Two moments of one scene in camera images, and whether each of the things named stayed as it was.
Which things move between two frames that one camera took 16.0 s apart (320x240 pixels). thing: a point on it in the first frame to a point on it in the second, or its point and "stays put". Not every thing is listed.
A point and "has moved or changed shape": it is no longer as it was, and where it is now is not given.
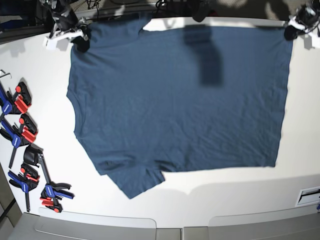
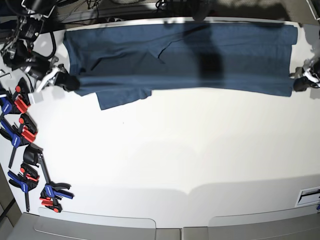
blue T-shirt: (148, 102) has moved or changed shape
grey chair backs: (289, 226) stays put
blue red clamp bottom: (33, 154) stays put
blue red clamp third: (28, 178) stays put
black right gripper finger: (290, 33) to (301, 83)
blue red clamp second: (26, 134) stays put
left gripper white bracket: (81, 44) to (69, 83)
